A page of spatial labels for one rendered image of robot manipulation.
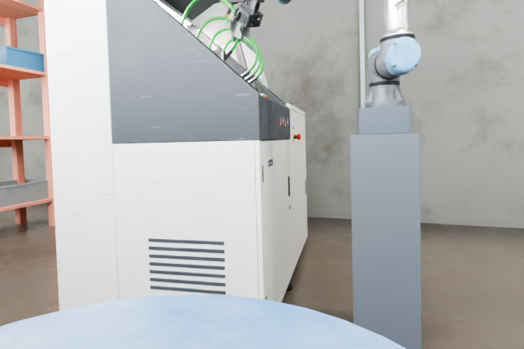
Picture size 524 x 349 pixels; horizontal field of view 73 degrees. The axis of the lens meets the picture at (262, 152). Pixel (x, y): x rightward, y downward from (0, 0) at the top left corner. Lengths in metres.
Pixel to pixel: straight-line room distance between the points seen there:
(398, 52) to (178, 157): 0.85
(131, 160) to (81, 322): 1.06
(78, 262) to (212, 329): 1.32
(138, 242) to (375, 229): 0.89
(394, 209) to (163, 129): 0.89
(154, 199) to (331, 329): 1.11
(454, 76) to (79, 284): 3.12
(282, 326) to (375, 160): 1.07
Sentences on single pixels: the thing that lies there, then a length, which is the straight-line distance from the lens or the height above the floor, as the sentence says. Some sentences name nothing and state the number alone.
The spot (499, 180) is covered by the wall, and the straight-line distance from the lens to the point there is 3.58.
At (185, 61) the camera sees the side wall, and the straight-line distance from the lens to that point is 1.35.
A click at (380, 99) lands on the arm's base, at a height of 0.93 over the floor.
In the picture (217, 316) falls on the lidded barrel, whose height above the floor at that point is 0.62.
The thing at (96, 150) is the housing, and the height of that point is 0.77.
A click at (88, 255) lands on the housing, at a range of 1.62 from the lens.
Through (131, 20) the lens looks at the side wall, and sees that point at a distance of 1.49.
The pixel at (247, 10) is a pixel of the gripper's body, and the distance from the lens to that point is 1.43.
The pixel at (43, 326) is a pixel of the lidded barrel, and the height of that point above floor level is 0.62.
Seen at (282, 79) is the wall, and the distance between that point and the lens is 3.69.
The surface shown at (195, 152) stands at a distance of 1.30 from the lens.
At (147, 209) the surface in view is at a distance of 1.42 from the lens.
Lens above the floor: 0.79
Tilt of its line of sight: 2 degrees down
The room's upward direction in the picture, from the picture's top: 2 degrees counter-clockwise
